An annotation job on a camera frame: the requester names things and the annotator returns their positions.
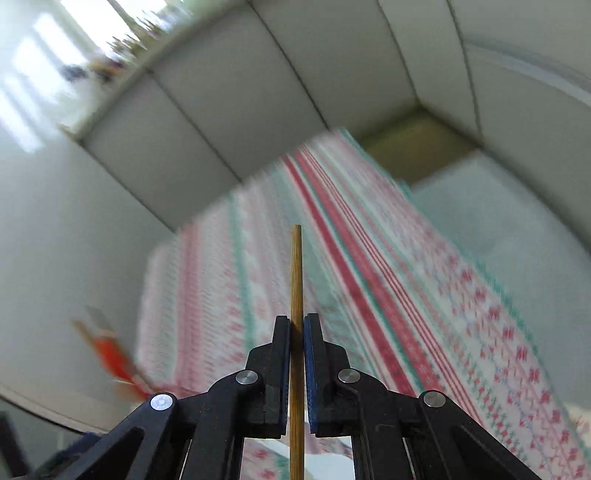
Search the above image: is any patterned red green tablecloth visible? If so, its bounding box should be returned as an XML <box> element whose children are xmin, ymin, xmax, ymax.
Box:
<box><xmin>136</xmin><ymin>129</ymin><xmax>591</xmax><ymax>480</ymax></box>

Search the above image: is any bright window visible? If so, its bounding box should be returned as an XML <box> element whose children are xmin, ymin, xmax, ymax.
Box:
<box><xmin>0</xmin><ymin>0</ymin><xmax>195</xmax><ymax>153</ymax></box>

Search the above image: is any red plastic spoon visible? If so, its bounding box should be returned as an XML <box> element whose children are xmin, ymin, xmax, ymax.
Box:
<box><xmin>71</xmin><ymin>318</ymin><xmax>155</xmax><ymax>400</ymax></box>

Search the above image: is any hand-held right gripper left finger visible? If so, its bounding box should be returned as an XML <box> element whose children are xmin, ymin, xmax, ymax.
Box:
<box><xmin>60</xmin><ymin>316</ymin><xmax>291</xmax><ymax>480</ymax></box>

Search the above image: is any bamboo chopstick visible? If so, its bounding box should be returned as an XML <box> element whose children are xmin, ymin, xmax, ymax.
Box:
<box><xmin>287</xmin><ymin>224</ymin><xmax>305</xmax><ymax>480</ymax></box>

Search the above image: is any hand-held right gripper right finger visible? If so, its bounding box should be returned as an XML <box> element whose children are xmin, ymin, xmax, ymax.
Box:
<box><xmin>305</xmin><ymin>314</ymin><xmax>541</xmax><ymax>480</ymax></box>

